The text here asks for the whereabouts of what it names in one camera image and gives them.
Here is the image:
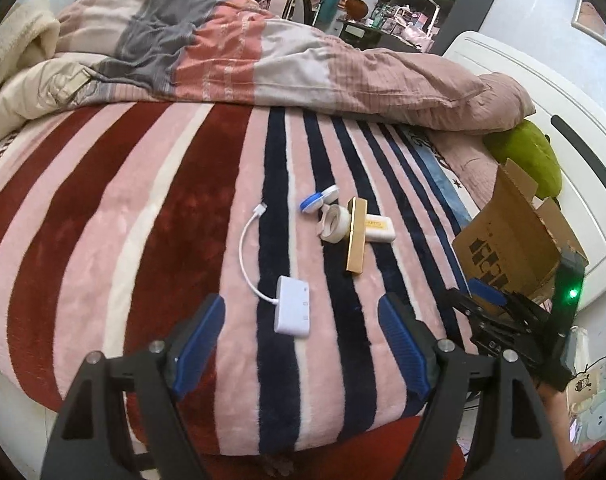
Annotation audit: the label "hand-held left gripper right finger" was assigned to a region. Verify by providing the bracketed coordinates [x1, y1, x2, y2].
[377, 292, 566, 480]

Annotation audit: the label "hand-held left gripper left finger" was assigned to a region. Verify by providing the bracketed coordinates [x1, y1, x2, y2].
[40, 294, 227, 480]

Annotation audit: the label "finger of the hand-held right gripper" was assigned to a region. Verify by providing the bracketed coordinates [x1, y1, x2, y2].
[442, 287, 488, 328]
[467, 278, 540, 317]

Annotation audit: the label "brown cardboard box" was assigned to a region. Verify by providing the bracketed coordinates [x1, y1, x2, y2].
[452, 157, 590, 303]

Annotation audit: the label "white adapter with cable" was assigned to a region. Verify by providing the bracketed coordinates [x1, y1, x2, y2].
[239, 203, 312, 338]

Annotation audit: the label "cream eraser with yellow label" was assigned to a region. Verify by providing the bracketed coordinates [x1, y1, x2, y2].
[363, 215, 398, 242]

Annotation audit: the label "long gold box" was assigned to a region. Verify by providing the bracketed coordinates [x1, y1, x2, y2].
[345, 197, 368, 276]

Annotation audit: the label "white tape roll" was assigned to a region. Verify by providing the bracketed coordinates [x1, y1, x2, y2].
[317, 204, 352, 243]

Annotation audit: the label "blue and white lens case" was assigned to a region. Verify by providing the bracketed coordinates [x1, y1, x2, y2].
[299, 185, 340, 212]

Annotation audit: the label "person's right forearm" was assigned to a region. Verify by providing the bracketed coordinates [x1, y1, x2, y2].
[535, 382, 580, 468]

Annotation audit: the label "pastel printed cloth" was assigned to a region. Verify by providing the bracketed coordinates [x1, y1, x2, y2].
[567, 355, 606, 443]

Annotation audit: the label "striped plush blanket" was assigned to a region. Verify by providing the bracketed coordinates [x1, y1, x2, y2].
[0, 102, 488, 461]

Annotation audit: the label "red cloth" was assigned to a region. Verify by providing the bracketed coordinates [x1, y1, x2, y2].
[298, 417, 466, 480]

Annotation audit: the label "green plush pillow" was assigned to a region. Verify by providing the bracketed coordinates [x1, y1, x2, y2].
[483, 120, 564, 201]

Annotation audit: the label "white headboard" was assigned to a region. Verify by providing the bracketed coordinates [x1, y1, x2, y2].
[443, 30, 606, 311]

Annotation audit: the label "white desk lamp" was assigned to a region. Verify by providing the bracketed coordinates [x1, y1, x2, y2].
[418, 0, 442, 31]

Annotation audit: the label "pink and grey patchwork quilt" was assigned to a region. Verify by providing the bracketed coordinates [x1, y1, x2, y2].
[48, 0, 536, 136]

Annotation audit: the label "cream fleece blanket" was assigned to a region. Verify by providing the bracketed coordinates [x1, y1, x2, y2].
[0, 0, 104, 148]

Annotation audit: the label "framed wall picture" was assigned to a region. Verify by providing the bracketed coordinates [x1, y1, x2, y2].
[572, 0, 606, 48]

